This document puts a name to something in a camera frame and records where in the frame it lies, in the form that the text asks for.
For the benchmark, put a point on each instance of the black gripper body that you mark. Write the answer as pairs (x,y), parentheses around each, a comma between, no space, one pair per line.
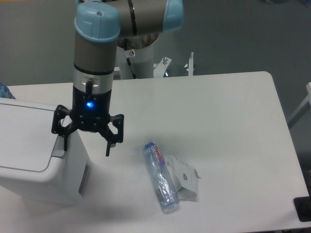
(90,112)

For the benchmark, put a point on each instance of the white push-lid trash can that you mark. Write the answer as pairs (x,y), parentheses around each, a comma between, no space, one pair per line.
(33,162)

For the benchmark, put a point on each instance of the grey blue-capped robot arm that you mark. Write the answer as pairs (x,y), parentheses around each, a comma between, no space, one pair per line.
(99,25)

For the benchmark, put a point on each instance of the blue patterned object left edge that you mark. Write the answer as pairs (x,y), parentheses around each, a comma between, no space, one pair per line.
(5,92)

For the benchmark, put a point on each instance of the crumpled white paper wrapper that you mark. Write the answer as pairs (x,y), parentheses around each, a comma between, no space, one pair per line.
(184,177)

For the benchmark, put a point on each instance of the clear plastic water bottle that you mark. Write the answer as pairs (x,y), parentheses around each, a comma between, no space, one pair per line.
(165,190)

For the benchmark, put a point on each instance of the black device table corner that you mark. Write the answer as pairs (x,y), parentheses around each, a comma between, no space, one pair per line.
(303,208)

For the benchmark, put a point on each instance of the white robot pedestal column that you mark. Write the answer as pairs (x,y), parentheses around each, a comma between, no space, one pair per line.
(135,56)

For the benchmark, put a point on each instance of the white pedestal base frame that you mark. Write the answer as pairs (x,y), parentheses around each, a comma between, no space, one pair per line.
(162,69)

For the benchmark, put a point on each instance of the white frame right edge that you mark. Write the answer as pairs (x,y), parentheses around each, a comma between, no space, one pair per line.
(301,109)

